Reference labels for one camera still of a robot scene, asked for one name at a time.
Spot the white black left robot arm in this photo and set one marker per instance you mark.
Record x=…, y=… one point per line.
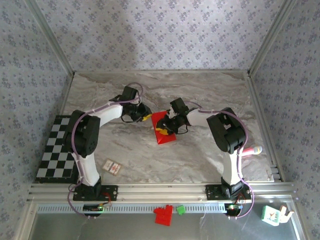
x=87, y=170

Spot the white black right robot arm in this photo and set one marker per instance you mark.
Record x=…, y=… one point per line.
x=231, y=167

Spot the small printed card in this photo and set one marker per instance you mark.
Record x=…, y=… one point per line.
x=111, y=167

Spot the green toy brick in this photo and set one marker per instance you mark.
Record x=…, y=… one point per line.
x=180, y=209

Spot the pink toy microphone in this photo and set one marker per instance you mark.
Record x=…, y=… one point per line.
x=255, y=150

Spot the red toy brick block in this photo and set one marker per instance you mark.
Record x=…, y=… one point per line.
x=163, y=217

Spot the black white checkerboard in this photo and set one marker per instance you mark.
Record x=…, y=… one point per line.
x=53, y=160

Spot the white green toy clock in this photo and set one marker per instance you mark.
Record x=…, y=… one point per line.
x=270, y=216

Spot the wooden toy piece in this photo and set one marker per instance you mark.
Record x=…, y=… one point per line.
x=283, y=217

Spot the aluminium front rail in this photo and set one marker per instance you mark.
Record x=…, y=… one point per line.
x=162, y=191

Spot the aluminium side rail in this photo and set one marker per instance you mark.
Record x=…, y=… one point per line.
x=263, y=125
x=67, y=95

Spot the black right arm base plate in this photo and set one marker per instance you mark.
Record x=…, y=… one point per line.
x=212, y=192

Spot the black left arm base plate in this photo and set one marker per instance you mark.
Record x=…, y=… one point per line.
x=111, y=193

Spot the aluminium frame post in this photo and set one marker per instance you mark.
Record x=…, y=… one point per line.
x=270, y=37
x=51, y=37

